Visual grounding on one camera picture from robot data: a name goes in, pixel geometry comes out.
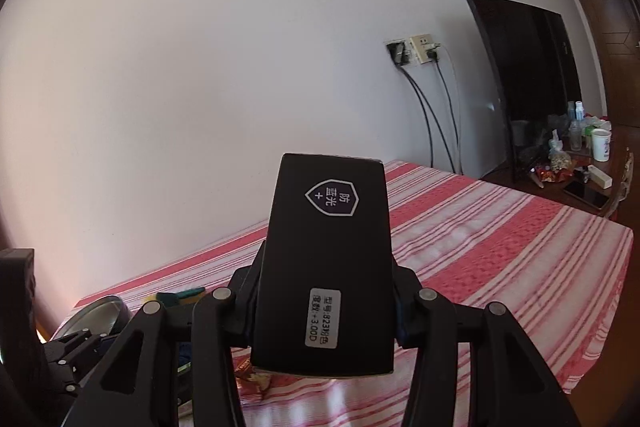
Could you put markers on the red snack packet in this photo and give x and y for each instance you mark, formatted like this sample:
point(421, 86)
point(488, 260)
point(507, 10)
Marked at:
point(250, 379)

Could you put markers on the black glasses case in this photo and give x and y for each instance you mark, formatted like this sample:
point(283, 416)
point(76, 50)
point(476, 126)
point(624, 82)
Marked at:
point(325, 257)

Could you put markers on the green white tissue pack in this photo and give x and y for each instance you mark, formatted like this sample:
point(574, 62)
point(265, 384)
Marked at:
point(597, 123)

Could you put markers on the dark wall socket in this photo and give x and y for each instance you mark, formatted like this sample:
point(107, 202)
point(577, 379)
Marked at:
point(397, 53)

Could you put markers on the dark wooden side table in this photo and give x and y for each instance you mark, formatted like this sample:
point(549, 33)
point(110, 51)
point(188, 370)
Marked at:
point(545, 197)

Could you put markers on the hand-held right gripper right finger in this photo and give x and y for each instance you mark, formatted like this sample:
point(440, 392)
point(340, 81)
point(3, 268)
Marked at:
point(407, 307)

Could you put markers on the clear plastic bottle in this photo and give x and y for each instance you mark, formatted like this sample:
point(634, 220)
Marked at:
point(576, 137)

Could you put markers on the clear bag of nuts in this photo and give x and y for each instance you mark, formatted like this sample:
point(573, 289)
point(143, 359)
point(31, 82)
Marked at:
point(560, 157)

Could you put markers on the red striped desktop cloth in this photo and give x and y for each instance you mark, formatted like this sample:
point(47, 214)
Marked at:
point(500, 257)

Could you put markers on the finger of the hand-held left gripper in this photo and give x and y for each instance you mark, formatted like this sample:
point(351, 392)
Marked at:
point(70, 357)

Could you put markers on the white paper cup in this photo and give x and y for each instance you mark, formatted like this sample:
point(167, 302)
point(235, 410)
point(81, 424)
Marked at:
point(601, 146)

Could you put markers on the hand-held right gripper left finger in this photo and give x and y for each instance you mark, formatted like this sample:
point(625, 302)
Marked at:
point(240, 302)

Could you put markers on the black flat screen television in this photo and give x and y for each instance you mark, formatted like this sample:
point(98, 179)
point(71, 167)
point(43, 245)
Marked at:
point(525, 92)

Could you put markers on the black smartphone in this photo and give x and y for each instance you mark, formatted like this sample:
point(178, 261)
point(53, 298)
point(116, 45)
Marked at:
point(587, 196)

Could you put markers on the white wall socket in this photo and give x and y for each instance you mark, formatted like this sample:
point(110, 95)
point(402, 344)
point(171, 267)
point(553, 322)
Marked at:
point(421, 49)

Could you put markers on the red foil packets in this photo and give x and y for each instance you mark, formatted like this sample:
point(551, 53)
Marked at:
point(547, 177)

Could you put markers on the green yellow sponge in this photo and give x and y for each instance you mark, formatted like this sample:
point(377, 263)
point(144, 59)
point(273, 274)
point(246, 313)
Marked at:
point(185, 296)

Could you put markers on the round metal dish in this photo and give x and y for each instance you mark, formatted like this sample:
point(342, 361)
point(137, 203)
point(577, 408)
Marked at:
point(95, 314)

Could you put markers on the brown wooden door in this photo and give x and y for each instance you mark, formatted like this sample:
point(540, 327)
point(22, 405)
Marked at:
point(610, 32)

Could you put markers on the white small box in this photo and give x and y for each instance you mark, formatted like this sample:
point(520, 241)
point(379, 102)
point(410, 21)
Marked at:
point(600, 176)

